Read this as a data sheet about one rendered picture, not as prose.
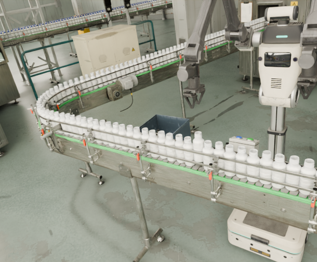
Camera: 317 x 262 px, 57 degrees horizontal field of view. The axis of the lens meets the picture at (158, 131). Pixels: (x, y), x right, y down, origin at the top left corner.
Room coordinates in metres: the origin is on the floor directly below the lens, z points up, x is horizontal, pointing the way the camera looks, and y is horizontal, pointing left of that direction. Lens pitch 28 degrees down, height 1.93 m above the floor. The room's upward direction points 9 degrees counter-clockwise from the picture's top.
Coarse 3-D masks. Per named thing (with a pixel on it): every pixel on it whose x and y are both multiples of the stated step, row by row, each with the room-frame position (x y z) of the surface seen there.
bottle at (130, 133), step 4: (128, 128) 1.57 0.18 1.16; (132, 128) 1.58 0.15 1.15; (128, 132) 1.57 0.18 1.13; (132, 132) 1.57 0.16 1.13; (128, 136) 1.56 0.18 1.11; (132, 136) 1.56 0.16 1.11; (128, 140) 1.57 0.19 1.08; (132, 140) 1.56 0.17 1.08; (128, 144) 1.58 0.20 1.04; (132, 144) 1.56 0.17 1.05
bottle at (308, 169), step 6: (306, 162) 0.97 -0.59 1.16; (312, 162) 0.98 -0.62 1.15; (306, 168) 0.97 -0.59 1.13; (312, 168) 0.96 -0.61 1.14; (306, 174) 0.95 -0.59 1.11; (312, 174) 0.95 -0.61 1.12; (300, 180) 0.98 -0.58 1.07; (306, 180) 0.95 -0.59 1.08; (312, 180) 0.95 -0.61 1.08; (300, 186) 0.97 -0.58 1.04; (306, 186) 0.95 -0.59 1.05; (312, 186) 0.95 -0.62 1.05; (300, 192) 0.97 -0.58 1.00; (306, 192) 0.95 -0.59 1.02
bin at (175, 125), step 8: (152, 120) 2.12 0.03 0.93; (160, 120) 2.15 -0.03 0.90; (168, 120) 2.10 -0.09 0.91; (176, 120) 2.06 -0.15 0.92; (184, 120) 2.01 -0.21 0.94; (152, 128) 2.11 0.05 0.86; (160, 128) 2.16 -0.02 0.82; (168, 128) 2.11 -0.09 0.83; (176, 128) 2.06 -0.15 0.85; (184, 128) 1.93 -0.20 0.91; (184, 136) 1.92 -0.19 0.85
